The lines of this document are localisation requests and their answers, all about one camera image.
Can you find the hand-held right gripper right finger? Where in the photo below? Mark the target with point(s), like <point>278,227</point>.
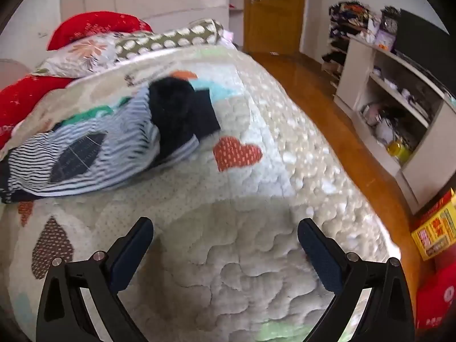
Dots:
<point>320,256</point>

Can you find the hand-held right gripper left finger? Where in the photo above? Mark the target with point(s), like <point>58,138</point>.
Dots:
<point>131,253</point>

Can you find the blue white striped pants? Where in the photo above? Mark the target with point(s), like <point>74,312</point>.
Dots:
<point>117,139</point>

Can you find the black fleece pants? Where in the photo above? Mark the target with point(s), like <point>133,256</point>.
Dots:
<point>171,114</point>

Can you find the heart-patterned quilt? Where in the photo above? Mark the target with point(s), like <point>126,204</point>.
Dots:
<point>249,203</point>

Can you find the yellow cardboard box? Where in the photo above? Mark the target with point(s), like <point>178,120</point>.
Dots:
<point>434,231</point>

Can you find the red cardboard box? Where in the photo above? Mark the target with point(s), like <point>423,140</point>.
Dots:
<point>434,292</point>

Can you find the yellow jar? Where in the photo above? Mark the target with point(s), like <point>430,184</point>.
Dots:
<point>399,151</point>

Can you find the red pillow with star print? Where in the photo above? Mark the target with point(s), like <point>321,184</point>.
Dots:
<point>25,96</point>

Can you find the white shelf unit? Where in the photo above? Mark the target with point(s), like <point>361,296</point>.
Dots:
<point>356,67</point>

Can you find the white floral pillow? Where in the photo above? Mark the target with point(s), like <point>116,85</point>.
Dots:
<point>85,51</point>

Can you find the beige rounded headboard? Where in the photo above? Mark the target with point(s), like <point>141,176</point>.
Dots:
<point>12,71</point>

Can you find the green white-dotted pillow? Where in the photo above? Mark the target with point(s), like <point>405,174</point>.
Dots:
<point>178,37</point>

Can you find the red pillow with floral print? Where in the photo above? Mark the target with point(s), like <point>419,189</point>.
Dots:
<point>92,25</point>

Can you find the shoe rack with clothes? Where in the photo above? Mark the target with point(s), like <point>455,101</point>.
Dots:
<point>347,17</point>

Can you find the black television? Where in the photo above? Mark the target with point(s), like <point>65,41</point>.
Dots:
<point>420,35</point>

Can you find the wooden door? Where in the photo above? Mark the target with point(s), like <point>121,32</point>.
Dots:
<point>274,14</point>

